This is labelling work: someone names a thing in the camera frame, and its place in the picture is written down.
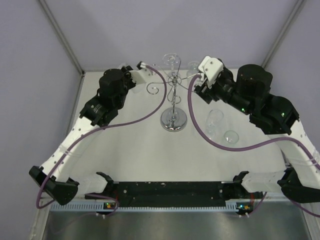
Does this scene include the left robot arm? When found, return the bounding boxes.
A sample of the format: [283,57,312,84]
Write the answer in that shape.
[29,65,136,206]

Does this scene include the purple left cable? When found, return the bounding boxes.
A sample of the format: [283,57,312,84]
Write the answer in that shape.
[36,64,168,216]

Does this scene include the controller board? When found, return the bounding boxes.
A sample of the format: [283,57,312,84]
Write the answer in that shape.
[225,199,254,213]
[51,201,120,213]

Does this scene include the purple cable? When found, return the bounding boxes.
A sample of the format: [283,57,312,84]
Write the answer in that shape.
[187,73,320,218]
[36,64,168,216]

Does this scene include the left controller board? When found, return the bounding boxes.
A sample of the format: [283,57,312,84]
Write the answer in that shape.
[51,201,120,213]

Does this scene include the etched clear wine glass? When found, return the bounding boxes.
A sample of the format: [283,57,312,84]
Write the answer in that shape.
[162,53,181,77]

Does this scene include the tall clear wine glass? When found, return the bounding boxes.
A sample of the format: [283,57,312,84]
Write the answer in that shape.
[130,83,145,94]

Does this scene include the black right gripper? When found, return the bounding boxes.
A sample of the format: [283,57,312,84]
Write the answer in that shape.
[193,70,253,116]

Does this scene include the aluminium frame rail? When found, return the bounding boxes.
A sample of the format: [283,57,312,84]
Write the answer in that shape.
[39,178,315,205]

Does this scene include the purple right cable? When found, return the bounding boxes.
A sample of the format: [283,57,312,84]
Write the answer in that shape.
[187,73,320,218]

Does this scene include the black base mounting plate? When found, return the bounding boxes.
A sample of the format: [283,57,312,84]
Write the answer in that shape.
[84,181,266,208]

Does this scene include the chrome wine glass rack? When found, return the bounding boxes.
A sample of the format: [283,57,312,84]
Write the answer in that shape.
[160,65,199,133]

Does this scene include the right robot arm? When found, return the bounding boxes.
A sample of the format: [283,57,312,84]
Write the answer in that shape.
[188,58,320,204]

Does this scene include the clear ribbed glass tumbler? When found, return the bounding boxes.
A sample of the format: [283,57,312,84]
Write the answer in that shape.
[186,61,200,78]

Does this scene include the right controller board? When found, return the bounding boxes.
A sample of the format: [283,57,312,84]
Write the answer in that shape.
[225,199,254,213]

